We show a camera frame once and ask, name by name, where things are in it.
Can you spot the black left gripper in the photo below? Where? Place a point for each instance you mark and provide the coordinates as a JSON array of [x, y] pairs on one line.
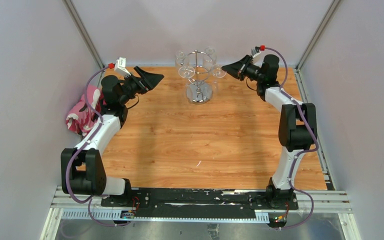
[[147, 82]]

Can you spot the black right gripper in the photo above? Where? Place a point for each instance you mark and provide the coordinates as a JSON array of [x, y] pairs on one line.
[[238, 69]]

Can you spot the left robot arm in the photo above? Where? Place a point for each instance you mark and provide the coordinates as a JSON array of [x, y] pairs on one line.
[[83, 175]]

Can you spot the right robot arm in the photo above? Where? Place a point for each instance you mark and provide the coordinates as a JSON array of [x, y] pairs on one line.
[[297, 125]]

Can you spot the chrome wine glass rack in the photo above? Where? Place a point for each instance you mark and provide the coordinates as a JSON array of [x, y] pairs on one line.
[[200, 92]]

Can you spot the pink camouflage cloth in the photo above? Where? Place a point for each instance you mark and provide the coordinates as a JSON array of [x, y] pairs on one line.
[[81, 118]]

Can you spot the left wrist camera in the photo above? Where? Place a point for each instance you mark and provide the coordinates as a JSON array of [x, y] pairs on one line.
[[120, 67]]

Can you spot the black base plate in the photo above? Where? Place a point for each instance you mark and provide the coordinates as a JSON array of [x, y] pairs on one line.
[[198, 203]]

